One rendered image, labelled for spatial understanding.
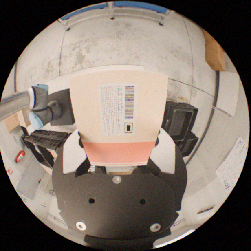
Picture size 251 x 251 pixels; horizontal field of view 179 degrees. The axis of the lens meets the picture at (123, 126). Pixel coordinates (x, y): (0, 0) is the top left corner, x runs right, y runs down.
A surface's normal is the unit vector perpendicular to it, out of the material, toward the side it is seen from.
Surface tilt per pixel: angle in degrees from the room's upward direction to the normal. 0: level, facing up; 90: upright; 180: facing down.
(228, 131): 90
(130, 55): 0
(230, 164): 90
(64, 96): 4
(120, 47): 0
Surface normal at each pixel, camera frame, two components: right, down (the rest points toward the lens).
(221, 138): -1.00, 0.01
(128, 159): 0.04, 0.48
